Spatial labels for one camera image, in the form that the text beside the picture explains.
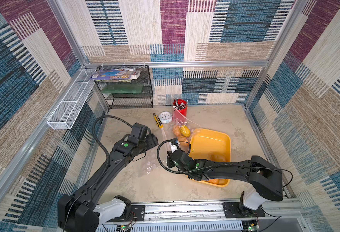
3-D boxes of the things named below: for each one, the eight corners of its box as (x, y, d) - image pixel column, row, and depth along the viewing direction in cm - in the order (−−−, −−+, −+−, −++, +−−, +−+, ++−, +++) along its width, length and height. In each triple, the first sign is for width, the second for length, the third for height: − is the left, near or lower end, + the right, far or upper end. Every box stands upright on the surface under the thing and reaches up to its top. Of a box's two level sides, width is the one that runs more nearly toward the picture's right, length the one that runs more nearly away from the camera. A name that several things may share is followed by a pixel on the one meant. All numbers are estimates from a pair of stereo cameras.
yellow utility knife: (159, 129, 108) (159, 127, 107) (151, 115, 117) (151, 114, 115) (163, 127, 109) (163, 125, 108) (155, 114, 118) (155, 112, 116)
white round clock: (158, 123, 111) (158, 121, 109) (159, 113, 117) (159, 111, 115) (172, 123, 111) (172, 121, 109) (172, 113, 117) (172, 111, 115)
